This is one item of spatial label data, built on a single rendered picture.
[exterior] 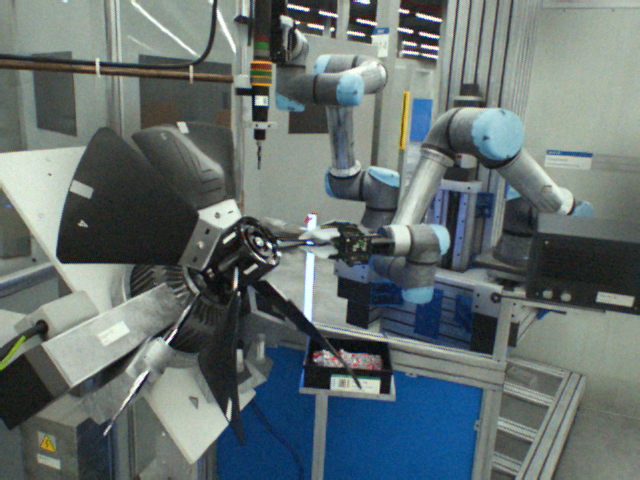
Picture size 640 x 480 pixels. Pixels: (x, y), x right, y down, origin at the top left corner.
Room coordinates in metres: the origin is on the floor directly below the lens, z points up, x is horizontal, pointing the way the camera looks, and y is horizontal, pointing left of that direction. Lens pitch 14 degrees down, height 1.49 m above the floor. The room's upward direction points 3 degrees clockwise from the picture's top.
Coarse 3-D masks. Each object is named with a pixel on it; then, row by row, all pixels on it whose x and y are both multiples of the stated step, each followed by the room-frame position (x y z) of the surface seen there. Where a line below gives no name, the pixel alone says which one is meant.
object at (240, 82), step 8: (240, 80) 1.06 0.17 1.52; (248, 80) 1.07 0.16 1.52; (240, 88) 1.06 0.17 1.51; (248, 88) 1.06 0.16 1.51; (248, 96) 1.07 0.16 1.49; (248, 104) 1.07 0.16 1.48; (248, 112) 1.07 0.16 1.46; (248, 120) 1.07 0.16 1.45; (264, 128) 1.06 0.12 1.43; (272, 128) 1.07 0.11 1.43
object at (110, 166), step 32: (96, 160) 0.81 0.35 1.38; (128, 160) 0.85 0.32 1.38; (96, 192) 0.80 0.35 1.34; (128, 192) 0.83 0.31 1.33; (160, 192) 0.88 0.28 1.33; (64, 224) 0.75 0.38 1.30; (96, 224) 0.79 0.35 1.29; (128, 224) 0.83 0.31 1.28; (160, 224) 0.87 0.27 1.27; (192, 224) 0.91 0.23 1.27; (64, 256) 0.74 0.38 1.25; (96, 256) 0.78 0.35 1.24; (128, 256) 0.83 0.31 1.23; (160, 256) 0.87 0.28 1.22
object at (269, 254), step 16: (240, 224) 0.96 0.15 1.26; (256, 224) 1.02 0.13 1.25; (240, 240) 0.93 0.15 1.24; (272, 240) 1.02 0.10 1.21; (224, 256) 0.94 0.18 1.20; (240, 256) 0.93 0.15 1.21; (256, 256) 0.93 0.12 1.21; (272, 256) 0.99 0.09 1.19; (192, 272) 0.95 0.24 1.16; (208, 272) 0.96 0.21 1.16; (224, 272) 0.94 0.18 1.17; (240, 272) 0.94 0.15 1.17; (256, 272) 0.94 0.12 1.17; (208, 288) 0.94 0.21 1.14; (224, 288) 0.97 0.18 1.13; (240, 288) 1.01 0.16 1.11; (224, 304) 0.96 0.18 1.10
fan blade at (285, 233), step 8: (264, 216) 1.35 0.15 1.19; (264, 224) 1.28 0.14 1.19; (272, 224) 1.29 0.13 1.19; (280, 224) 1.30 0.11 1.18; (296, 224) 1.34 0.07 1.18; (272, 232) 1.19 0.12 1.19; (280, 232) 1.19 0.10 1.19; (288, 232) 1.20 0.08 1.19; (296, 232) 1.22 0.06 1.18; (304, 232) 1.25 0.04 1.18; (280, 240) 1.11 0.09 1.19; (288, 240) 1.11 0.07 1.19; (296, 240) 1.13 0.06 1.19; (304, 240) 1.15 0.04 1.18; (312, 240) 1.19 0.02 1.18; (320, 240) 1.22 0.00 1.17; (328, 240) 1.27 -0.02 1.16
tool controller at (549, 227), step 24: (552, 216) 1.25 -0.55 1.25; (576, 216) 1.25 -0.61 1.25; (552, 240) 1.17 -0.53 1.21; (576, 240) 1.16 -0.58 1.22; (600, 240) 1.14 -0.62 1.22; (624, 240) 1.13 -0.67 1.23; (528, 264) 1.27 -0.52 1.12; (552, 264) 1.18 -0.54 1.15; (576, 264) 1.17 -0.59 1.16; (600, 264) 1.15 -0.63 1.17; (624, 264) 1.13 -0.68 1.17; (528, 288) 1.22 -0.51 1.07; (552, 288) 1.20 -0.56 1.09; (576, 288) 1.18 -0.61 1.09; (600, 288) 1.16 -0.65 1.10; (624, 288) 1.14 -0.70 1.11; (624, 312) 1.16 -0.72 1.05
